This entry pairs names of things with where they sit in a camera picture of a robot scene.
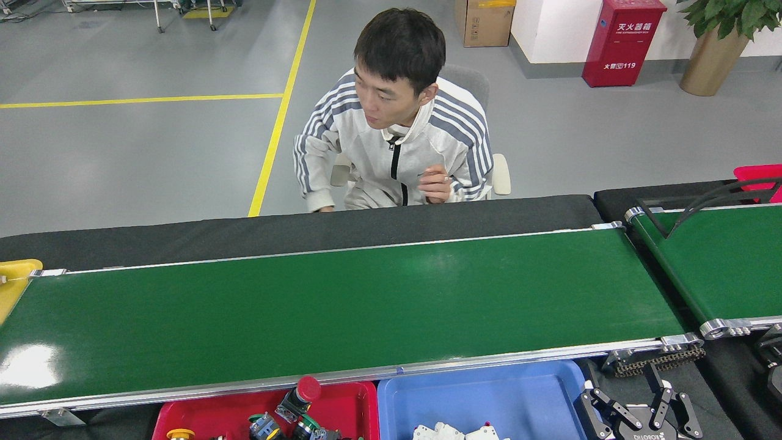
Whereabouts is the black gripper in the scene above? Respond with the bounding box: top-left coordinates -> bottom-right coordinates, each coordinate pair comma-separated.
574,363 -> 704,440

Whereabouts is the black conveyor motor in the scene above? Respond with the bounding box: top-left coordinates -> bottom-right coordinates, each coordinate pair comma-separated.
755,324 -> 782,404

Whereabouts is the blue plastic tray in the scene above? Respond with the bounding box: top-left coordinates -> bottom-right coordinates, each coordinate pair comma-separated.
377,359 -> 596,440

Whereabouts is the short green conveyor belt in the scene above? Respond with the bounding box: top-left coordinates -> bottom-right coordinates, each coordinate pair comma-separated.
624,203 -> 782,340

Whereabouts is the long green conveyor belt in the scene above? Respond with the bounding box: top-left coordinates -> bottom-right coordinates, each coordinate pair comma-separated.
0,221 -> 704,427

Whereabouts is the red plastic tray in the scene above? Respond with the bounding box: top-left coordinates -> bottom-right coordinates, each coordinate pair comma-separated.
152,380 -> 379,440

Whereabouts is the yellow plastic tray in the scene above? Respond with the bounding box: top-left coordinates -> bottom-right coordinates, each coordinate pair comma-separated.
0,259 -> 43,326

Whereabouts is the person's left hand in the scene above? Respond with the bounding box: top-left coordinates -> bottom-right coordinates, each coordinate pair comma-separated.
418,165 -> 453,204

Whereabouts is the black table cloth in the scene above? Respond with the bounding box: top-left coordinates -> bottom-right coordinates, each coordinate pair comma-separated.
0,194 -> 743,440
594,179 -> 782,440

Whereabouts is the red plastic bin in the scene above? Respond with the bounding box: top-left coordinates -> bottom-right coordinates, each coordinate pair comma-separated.
733,164 -> 782,204

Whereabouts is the potted plant in brass pot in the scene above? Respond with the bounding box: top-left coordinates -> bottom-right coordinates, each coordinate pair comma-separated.
675,0 -> 782,97

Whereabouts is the red fire extinguisher box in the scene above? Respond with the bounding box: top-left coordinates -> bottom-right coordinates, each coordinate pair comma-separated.
582,0 -> 668,88

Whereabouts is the person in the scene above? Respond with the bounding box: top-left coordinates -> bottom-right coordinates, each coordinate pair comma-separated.
293,7 -> 494,213

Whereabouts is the brown cardboard box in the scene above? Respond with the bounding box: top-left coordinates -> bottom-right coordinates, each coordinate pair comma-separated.
454,0 -> 517,48

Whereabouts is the white stand on wheels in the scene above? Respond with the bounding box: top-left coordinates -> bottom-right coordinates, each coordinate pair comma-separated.
153,0 -> 219,32

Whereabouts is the black conveyor drive chain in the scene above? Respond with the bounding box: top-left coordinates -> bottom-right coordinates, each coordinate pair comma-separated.
611,345 -> 706,378

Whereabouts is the black cable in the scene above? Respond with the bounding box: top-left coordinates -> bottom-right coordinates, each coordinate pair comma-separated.
666,177 -> 782,239

